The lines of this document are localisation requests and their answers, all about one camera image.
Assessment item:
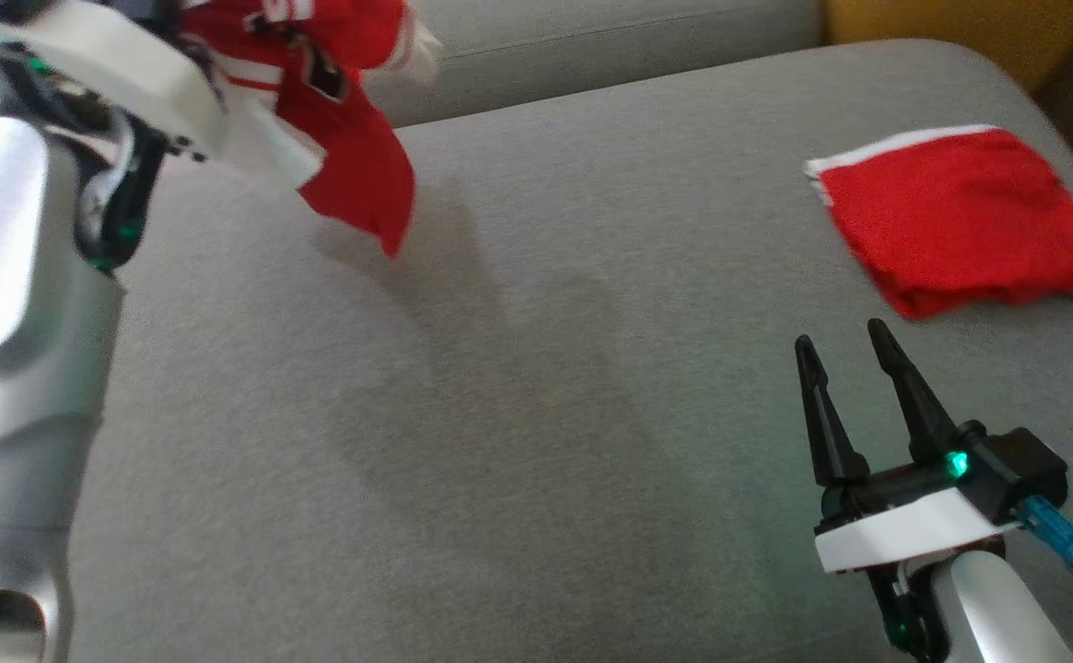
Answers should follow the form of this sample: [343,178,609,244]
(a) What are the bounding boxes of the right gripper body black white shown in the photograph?
[812,421,1072,577]

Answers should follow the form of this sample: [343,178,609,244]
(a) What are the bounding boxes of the yellow and grey sofa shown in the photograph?
[66,39,1073,663]

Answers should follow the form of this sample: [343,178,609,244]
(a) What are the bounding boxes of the red and white jersey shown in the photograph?
[177,0,446,260]

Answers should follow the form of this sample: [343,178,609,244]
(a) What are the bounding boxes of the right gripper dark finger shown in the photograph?
[793,334,871,490]
[867,319,962,468]

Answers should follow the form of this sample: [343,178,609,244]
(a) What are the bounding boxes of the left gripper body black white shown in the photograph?
[0,0,229,165]

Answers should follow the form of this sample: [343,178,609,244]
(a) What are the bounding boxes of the yellow wall panel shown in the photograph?
[820,0,1073,91]

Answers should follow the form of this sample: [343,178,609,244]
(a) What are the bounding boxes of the red shorts with white stripe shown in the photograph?
[802,124,1073,322]

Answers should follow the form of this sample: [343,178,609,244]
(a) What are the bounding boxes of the grey sofa seat cushion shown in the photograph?
[361,0,824,128]

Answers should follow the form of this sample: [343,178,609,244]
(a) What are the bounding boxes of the blue connector cable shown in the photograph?
[1013,494,1073,620]

